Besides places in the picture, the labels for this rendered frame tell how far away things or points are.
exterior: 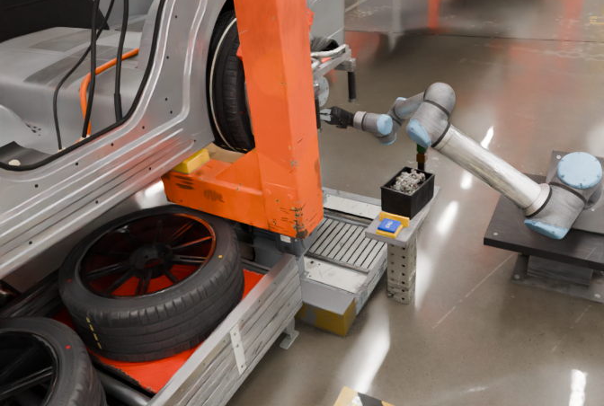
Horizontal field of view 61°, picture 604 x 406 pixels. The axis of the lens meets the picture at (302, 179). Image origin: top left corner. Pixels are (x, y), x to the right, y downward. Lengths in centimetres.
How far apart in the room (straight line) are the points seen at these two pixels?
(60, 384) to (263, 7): 120
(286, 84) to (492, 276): 143
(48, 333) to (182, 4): 120
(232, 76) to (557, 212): 136
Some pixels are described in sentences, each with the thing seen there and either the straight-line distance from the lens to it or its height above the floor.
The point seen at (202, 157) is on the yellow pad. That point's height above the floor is 71.
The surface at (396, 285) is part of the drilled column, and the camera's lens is 232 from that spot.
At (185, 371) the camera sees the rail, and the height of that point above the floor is 39.
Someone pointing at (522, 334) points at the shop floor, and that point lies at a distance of 233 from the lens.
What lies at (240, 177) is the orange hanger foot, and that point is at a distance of 192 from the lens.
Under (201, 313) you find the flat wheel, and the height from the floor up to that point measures 40.
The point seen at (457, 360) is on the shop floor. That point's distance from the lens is 218.
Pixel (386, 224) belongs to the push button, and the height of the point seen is 48.
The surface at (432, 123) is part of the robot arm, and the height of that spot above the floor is 83.
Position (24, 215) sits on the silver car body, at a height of 89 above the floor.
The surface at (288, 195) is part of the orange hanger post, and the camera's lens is 178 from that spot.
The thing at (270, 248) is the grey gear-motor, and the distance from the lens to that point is 234.
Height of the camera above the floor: 165
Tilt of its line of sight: 30 degrees down
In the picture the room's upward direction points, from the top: 6 degrees counter-clockwise
